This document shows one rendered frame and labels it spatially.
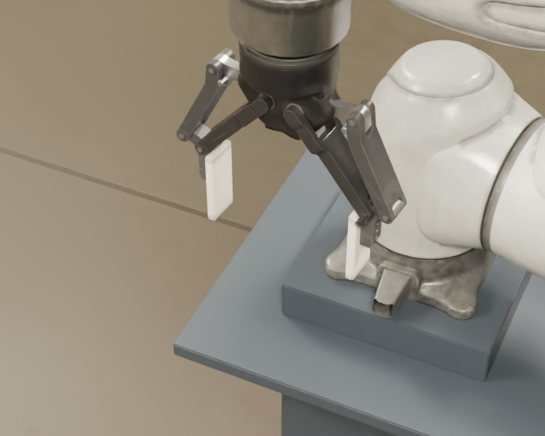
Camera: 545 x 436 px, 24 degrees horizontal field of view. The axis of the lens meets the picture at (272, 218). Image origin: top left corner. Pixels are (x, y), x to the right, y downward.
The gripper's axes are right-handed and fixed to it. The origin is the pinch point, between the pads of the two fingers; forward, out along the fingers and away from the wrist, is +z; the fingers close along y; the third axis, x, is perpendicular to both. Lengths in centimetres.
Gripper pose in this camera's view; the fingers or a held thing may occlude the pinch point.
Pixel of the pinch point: (287, 229)
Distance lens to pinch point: 106.3
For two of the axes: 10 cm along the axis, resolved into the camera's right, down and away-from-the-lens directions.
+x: -5.3, 5.8, -6.2
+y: -8.5, -3.6, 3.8
